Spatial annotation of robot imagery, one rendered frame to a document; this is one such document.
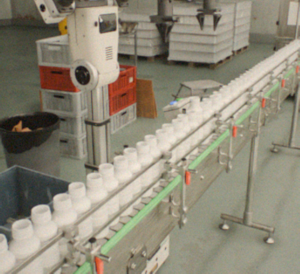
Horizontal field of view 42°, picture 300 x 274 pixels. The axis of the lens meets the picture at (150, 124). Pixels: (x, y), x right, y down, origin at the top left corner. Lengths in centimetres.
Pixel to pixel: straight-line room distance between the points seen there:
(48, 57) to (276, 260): 249
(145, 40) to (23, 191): 709
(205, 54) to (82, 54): 606
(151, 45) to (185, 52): 84
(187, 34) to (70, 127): 463
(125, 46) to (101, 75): 690
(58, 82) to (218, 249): 205
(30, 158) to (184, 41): 553
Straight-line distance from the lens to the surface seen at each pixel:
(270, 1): 1150
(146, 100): 484
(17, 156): 295
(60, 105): 376
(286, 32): 581
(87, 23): 185
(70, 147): 386
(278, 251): 275
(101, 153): 208
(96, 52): 187
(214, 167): 165
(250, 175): 260
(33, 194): 159
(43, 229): 87
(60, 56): 363
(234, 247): 271
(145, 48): 852
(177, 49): 805
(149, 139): 118
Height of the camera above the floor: 161
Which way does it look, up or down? 20 degrees down
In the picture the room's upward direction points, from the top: straight up
